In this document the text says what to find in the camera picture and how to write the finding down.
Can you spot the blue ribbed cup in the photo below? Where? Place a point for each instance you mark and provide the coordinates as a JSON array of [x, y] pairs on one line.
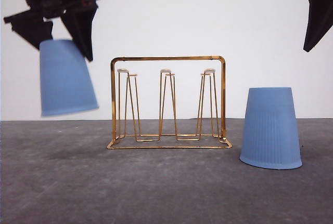
[[270, 134], [67, 83]]

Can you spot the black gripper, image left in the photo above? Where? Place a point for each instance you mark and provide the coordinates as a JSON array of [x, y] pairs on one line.
[[78, 16]]

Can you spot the gold wire cup rack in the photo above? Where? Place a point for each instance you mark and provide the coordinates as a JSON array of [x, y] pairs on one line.
[[168, 103]]

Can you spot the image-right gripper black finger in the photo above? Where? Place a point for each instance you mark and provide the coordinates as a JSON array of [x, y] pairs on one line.
[[319, 22]]

